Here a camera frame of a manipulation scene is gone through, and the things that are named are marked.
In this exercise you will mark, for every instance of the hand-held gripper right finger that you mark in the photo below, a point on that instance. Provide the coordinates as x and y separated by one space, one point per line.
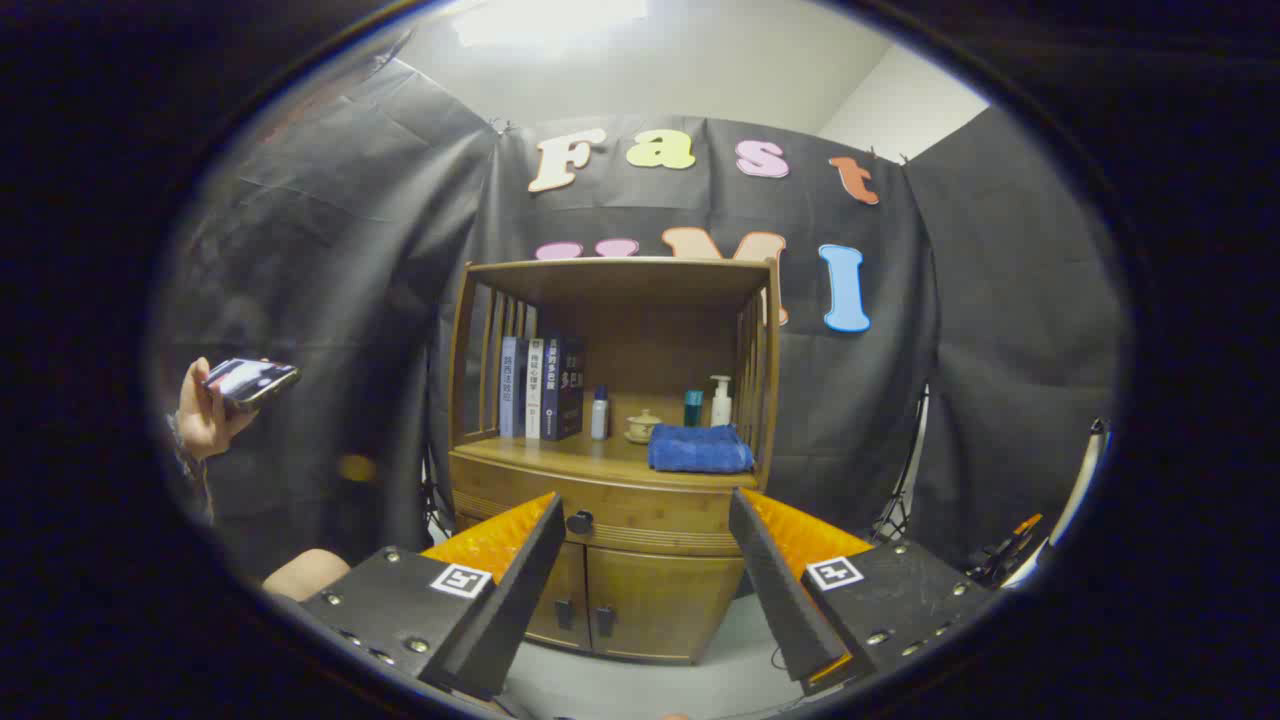
775 590

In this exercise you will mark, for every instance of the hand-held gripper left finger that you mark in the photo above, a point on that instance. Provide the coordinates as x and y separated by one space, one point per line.
515 600

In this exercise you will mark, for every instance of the wooden drawer with black knob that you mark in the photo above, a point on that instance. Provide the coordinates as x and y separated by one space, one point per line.
650 510

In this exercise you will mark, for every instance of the black smartphone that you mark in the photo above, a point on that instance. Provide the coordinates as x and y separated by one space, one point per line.
250 382

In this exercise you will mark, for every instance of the wooden cabinet door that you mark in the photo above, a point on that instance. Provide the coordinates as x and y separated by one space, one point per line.
670 610
560 600

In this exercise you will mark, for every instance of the wooden countertop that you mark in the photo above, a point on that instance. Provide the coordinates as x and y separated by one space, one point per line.
610 455

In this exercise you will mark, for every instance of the wooden cabinet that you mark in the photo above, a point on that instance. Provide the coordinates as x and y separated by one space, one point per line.
650 340

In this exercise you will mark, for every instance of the folded blue towel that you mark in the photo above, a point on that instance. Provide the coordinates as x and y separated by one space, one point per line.
700 450

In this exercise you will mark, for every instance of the black light stand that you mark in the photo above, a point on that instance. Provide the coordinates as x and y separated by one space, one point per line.
903 480

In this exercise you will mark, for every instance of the white pump bottle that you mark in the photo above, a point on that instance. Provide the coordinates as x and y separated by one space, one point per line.
721 408

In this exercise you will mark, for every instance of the teal bottle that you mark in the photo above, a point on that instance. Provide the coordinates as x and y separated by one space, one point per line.
693 410

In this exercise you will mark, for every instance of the white bottle with blue cap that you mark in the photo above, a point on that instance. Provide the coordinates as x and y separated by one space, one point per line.
599 418

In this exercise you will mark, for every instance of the beige lidded tea cup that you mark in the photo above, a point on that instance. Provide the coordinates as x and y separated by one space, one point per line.
642 428

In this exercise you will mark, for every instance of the pale blue book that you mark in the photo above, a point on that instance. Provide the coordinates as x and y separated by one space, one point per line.
511 390

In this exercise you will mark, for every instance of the white book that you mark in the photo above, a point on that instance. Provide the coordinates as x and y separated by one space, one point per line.
534 390

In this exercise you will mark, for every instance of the person's leg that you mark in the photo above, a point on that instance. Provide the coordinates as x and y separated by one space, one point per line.
305 577

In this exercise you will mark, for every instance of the dark blue book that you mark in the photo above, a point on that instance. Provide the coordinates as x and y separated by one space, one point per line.
562 390

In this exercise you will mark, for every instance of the black orange device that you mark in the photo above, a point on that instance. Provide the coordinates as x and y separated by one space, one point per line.
1005 550

